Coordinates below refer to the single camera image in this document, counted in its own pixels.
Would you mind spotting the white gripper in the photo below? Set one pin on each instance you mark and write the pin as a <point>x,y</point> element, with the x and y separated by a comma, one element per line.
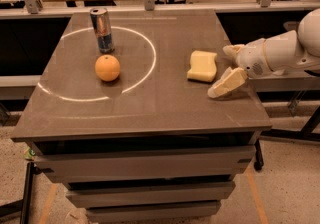
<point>252,58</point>

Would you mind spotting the yellow sponge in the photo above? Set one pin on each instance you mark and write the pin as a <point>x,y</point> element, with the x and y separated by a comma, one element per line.
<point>202,66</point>

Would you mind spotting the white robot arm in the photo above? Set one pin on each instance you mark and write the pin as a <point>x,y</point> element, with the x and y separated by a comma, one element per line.
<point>293,50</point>

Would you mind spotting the grey drawer cabinet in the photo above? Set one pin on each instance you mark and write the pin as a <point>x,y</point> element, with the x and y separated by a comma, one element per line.
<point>151,144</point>

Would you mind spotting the orange fruit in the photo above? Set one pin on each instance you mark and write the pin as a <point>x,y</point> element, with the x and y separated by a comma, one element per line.
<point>107,68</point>

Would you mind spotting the silver blue drink can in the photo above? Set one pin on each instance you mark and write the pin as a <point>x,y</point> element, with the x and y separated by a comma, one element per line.
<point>102,28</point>

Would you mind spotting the black metal floor frame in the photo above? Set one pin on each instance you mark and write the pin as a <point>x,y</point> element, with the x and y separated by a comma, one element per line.
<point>21,206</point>

